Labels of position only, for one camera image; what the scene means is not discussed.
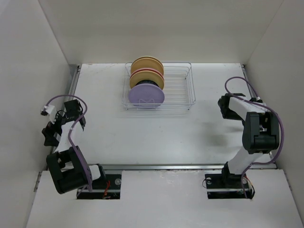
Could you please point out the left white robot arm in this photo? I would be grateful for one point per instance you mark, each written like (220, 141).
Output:
(67, 165)

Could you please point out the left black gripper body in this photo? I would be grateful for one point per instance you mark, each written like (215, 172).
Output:
(50, 129)

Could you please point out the brown yellow patterned plate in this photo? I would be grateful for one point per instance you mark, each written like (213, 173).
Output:
(149, 82)

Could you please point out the blue patterned ceramic plate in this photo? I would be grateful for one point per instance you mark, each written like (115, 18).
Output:
(139, 83)

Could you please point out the lavender plastic plate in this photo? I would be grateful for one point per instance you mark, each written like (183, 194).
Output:
(146, 94)

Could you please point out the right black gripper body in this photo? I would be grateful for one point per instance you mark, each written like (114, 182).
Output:
(230, 114)

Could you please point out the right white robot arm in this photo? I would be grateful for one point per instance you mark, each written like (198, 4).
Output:
(260, 133)

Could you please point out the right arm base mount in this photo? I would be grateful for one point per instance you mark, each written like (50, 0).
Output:
(236, 188)

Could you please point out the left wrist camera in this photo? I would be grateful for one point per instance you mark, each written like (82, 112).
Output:
(48, 110)

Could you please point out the white wire dish rack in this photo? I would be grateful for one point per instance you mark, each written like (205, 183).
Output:
(178, 89)

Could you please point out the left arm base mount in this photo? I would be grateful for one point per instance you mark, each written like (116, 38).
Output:
(109, 189)

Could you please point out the cream white plastic plate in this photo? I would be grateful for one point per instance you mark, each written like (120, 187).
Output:
(147, 62)

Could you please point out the yellow plastic plate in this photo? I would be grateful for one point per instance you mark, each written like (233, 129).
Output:
(146, 75)

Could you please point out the pink plastic plate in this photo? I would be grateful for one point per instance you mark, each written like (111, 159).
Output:
(146, 69)

